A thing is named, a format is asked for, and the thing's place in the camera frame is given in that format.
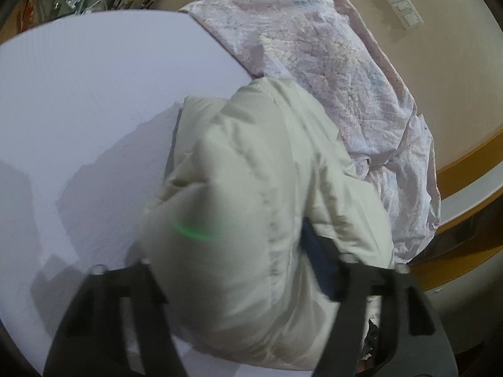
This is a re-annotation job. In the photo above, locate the cream puffer down jacket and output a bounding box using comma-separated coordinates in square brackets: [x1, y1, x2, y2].
[139, 78, 394, 370]

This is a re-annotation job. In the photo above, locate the pink floral crumpled quilt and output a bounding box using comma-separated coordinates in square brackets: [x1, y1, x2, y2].
[182, 0, 441, 264]

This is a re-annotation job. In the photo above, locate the wooden door frame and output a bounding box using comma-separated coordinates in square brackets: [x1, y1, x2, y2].
[412, 130, 502, 291]

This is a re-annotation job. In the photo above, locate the white wall socket panel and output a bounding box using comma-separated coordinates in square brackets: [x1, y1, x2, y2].
[385, 0, 424, 31]

